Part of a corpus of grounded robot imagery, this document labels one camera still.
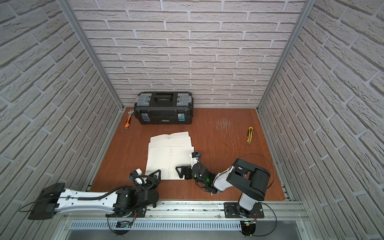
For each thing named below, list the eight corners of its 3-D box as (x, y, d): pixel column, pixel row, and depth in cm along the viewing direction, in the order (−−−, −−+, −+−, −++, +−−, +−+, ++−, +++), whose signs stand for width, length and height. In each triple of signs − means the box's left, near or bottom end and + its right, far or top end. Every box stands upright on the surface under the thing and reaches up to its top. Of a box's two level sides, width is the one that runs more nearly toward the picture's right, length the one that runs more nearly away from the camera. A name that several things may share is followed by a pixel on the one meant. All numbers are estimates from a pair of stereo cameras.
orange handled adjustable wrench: (123, 129, 108) (122, 127, 107) (130, 110, 120) (129, 108, 119) (127, 129, 108) (126, 127, 107) (134, 110, 120) (134, 108, 119)
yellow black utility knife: (246, 144, 101) (246, 142, 99) (248, 127, 110) (249, 126, 108) (251, 145, 100) (252, 144, 98) (253, 129, 109) (254, 127, 107)
